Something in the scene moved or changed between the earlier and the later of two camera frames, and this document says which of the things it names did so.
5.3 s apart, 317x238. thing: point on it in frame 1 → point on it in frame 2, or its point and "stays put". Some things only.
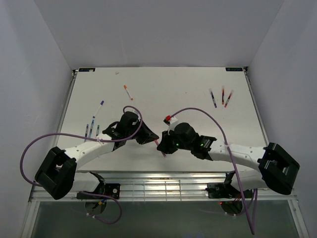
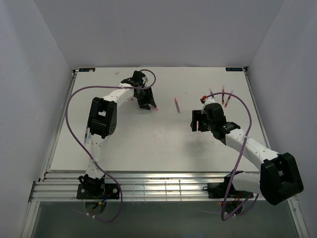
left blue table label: [86, 69] stays put
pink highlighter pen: [157, 144] → [177, 105]
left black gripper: [147, 136] → [148, 99]
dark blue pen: [86, 134] stays put
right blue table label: [234, 69] stays put
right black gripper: [165, 146] → [197, 115]
